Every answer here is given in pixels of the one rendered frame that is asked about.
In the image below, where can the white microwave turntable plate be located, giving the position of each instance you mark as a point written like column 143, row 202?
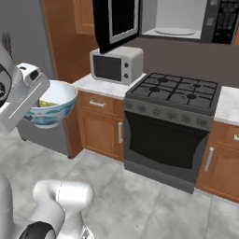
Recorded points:
column 175, row 31

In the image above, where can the tall wooden side panel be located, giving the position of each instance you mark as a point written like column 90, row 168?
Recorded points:
column 70, row 53

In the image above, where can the black oven door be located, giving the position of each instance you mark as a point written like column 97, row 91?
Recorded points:
column 165, row 146

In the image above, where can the wooden wall cupboard door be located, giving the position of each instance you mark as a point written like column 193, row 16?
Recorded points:
column 83, row 15

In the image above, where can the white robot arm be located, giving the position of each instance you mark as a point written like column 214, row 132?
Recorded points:
column 62, row 196

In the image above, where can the white and blue bowl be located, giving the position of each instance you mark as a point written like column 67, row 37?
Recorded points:
column 63, row 102

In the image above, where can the dark grey gas stove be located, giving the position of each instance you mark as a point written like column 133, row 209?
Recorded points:
column 174, row 93

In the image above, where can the wooden drawer front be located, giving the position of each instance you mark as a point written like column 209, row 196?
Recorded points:
column 112, row 104
column 224, row 133

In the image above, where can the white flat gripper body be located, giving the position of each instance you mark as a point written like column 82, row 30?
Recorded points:
column 26, row 99

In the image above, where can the yellow lemon wedge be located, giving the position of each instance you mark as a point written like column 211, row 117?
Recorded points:
column 47, row 103

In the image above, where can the grey microwave oven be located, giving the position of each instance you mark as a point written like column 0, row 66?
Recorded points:
column 222, row 20

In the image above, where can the black microwave door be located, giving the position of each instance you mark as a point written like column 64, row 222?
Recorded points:
column 105, row 21

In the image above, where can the grey fridge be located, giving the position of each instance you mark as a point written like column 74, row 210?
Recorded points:
column 28, row 34

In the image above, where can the white toaster oven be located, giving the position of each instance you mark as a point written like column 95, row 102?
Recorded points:
column 107, row 67

